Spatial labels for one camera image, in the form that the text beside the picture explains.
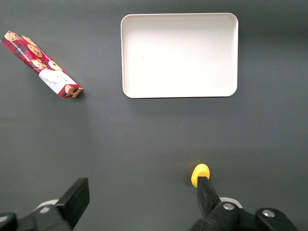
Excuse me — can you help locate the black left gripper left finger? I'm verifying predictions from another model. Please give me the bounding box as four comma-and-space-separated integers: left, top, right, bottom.
0, 177, 90, 231

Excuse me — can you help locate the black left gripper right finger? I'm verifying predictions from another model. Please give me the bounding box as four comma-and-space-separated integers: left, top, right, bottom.
190, 176, 298, 231

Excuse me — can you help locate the red tartan cookie box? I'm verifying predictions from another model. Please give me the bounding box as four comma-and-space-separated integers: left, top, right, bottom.
0, 30, 84, 99

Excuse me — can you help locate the white rectangular tray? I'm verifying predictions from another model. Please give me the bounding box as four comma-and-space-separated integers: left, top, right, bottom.
120, 13, 239, 99

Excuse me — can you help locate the yellow lemon-shaped object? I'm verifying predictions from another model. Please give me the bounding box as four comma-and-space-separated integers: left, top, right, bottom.
191, 163, 210, 189

